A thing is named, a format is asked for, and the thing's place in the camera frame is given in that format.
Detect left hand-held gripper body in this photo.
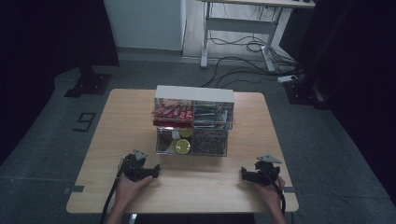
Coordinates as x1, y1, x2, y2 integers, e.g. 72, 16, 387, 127
120, 148, 149, 183

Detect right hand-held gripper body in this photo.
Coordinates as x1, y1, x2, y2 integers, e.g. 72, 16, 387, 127
253, 154, 283, 188

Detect clear plastic drawer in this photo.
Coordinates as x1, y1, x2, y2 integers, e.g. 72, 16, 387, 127
151, 98, 234, 132
155, 126, 229, 158

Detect clear plastic organizer box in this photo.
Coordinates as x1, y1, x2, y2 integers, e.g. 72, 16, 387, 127
153, 85, 235, 157

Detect person's left hand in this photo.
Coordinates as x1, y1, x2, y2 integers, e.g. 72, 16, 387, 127
114, 157, 154, 210

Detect person's right hand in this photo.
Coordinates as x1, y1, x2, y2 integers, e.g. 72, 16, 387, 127
251, 175, 287, 214

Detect tangle of dark bands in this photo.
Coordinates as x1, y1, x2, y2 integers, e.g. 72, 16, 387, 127
191, 129, 228, 156

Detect stack of red packets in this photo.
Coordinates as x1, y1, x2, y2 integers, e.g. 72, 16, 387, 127
151, 104, 195, 127

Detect black stand base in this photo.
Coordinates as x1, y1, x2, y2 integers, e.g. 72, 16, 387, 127
283, 73, 332, 110
64, 64, 113, 99

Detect white power strip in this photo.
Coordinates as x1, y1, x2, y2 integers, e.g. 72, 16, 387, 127
276, 74, 299, 85

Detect dark curtain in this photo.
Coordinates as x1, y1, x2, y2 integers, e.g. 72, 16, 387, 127
0, 0, 120, 167
279, 0, 396, 206

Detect white cabinet panel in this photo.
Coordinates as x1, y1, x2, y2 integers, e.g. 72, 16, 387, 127
103, 0, 188, 52

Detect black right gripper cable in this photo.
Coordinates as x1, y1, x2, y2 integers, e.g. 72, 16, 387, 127
266, 169, 288, 217

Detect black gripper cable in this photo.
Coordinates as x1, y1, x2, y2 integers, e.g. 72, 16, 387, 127
266, 169, 288, 217
99, 160, 127, 224

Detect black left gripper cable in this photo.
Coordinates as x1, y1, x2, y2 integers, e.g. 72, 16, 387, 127
99, 160, 127, 224

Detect black floor cables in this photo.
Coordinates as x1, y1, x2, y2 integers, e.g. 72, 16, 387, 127
200, 34, 302, 90

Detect white metal-frame desk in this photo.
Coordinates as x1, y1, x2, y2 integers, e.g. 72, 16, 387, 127
196, 0, 317, 74

